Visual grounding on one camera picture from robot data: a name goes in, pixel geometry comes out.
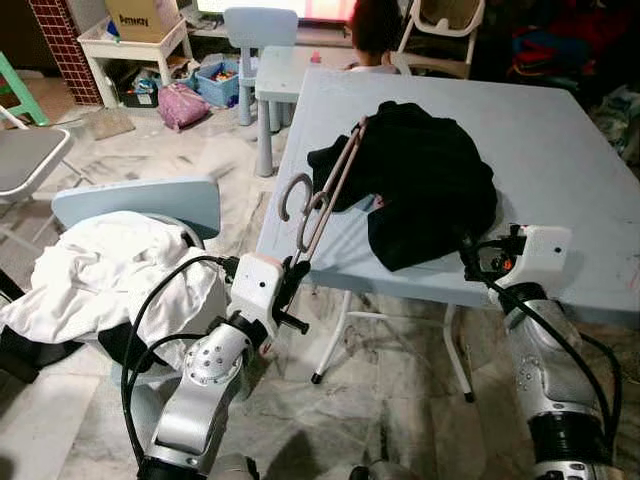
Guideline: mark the pale pink plastic hanger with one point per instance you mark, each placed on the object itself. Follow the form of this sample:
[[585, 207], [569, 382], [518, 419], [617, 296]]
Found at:
[[283, 197]]

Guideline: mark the white garment with black print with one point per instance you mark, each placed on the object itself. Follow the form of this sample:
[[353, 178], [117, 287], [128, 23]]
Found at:
[[100, 270]]

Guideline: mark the light blue plastic folding table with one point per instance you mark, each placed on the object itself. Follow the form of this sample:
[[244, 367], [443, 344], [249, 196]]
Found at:
[[560, 180]]

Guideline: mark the light blue plastic chair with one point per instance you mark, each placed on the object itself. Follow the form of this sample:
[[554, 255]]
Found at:
[[140, 205]]

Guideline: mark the grey robot left leg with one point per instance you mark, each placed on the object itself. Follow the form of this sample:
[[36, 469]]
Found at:
[[232, 470]]

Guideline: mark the purple pink bag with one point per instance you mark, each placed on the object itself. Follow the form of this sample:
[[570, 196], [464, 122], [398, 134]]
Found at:
[[183, 108]]

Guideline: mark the blue toy bin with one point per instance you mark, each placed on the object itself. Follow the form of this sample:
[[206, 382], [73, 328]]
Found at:
[[220, 88]]

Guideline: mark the small light blue kids table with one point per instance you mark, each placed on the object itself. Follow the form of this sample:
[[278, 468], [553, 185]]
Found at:
[[285, 75]]

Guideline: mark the red and blue bags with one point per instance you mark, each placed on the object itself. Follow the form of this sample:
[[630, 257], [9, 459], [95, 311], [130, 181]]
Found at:
[[570, 40]]

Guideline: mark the beige floor mat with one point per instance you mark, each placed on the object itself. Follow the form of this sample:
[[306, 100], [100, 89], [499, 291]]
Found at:
[[110, 122]]

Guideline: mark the white baby high chair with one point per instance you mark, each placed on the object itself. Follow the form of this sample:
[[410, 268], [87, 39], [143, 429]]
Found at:
[[440, 12]]

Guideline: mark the child with dark hair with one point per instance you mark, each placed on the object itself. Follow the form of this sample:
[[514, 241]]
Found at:
[[375, 30]]

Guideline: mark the small light blue kids chair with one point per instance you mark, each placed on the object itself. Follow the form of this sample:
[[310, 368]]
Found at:
[[260, 25]]

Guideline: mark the television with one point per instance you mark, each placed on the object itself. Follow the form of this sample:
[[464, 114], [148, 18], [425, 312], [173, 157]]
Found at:
[[280, 8]]

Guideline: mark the white low shelf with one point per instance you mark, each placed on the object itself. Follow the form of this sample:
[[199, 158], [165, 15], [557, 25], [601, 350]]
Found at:
[[135, 48]]

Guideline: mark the grey folding chair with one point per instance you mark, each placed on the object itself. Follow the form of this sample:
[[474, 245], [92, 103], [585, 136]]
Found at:
[[25, 155]]

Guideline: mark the brown cardboard box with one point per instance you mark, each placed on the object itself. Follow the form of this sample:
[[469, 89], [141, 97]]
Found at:
[[140, 20]]

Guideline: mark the green plastic stool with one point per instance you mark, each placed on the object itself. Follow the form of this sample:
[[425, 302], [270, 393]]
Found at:
[[22, 90]]

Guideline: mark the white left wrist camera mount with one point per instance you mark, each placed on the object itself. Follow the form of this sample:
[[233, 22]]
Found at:
[[255, 290]]

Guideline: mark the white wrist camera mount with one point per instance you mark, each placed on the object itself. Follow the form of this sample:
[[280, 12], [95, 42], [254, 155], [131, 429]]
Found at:
[[255, 290], [545, 255]]

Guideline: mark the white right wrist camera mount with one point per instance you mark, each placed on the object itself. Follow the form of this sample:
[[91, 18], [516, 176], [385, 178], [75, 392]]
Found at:
[[545, 255]]

